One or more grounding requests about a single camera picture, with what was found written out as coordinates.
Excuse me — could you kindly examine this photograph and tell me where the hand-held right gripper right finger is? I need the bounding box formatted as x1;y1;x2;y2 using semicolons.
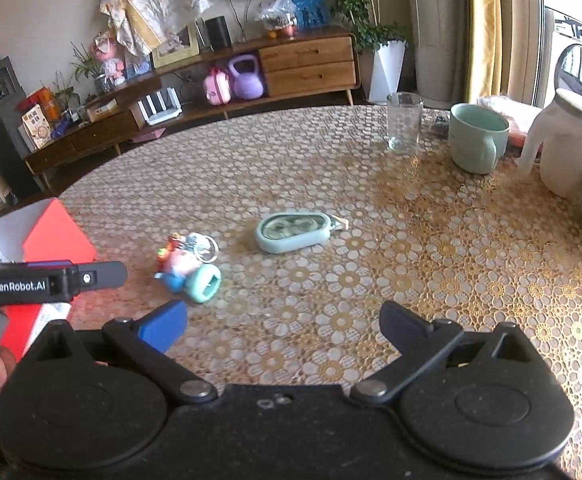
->
351;301;548;405

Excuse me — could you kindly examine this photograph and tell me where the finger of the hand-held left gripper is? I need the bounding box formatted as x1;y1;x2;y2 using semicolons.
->
77;261;128;292
0;259;75;269

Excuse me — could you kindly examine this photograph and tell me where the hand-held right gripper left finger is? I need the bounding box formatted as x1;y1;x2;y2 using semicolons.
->
23;300;218;405

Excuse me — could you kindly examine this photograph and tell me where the red cardboard box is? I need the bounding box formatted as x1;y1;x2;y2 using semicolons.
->
0;197;96;362

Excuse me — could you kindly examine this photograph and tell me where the teal keychain toy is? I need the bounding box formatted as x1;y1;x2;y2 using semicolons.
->
187;263;222;304

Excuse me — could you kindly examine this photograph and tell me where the pink doll figure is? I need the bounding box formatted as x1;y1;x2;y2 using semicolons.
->
154;246;200;292

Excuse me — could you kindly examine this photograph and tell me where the mint oval case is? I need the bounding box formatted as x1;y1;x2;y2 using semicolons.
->
255;212;350;255

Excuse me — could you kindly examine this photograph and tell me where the printed snack bag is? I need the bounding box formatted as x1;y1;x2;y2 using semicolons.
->
20;104;52;152

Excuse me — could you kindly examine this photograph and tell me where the black water dispenser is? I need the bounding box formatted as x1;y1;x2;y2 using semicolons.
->
0;57;42;202

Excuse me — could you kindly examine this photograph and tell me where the yellow and white box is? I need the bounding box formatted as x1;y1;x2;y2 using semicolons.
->
85;98;118;123

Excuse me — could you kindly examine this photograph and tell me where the orange box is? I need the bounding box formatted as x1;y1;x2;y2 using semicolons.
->
18;87;58;122

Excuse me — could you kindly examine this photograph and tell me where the small potted plant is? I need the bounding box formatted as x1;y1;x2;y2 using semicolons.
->
70;41;115;94
50;71;82;122

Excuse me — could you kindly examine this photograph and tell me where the white router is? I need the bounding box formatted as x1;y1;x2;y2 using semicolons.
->
135;87;184;126

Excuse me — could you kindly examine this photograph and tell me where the mint green mug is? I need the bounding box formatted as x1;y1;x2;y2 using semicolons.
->
449;103;511;176

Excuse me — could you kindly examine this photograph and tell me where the clear drinking glass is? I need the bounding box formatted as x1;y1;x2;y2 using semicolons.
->
386;92;424;154

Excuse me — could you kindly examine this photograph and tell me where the blue tissue box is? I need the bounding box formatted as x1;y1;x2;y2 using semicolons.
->
125;57;152;78

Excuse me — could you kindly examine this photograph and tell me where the pink plush doll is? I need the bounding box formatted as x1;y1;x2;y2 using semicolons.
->
90;32;128;87

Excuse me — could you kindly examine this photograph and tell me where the pink toy suitcase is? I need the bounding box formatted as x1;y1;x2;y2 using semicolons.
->
203;67;232;106

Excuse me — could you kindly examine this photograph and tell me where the crumpled plastic bag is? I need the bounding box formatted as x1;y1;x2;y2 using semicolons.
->
478;94;542;147

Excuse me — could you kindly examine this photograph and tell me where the white kettle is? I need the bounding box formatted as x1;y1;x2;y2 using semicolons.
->
515;88;582;199

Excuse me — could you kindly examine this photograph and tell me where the purple kettlebell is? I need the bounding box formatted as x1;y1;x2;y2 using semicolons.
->
227;54;266;100

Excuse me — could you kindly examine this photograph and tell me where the tall plant in white pot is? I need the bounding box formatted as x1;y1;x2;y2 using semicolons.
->
303;0;412;106

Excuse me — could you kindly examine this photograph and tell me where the black cylinder speaker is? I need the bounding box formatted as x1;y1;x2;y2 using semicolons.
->
204;16;232;51

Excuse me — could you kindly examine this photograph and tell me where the wooden tv cabinet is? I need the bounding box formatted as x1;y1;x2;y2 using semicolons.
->
23;25;362;192

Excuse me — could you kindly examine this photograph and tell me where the standing air conditioner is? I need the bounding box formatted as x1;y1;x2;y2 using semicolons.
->
405;0;472;104

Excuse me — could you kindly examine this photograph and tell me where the yellow curtain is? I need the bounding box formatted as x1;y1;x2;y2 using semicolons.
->
463;0;505;106

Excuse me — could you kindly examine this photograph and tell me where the plastic bag of fruit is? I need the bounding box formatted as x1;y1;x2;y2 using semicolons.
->
255;0;297;39

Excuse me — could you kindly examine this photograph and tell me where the washing machine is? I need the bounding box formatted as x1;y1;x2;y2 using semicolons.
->
540;7;582;107

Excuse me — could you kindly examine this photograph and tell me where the cream photo frame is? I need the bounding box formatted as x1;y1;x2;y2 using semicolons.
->
150;23;200;69

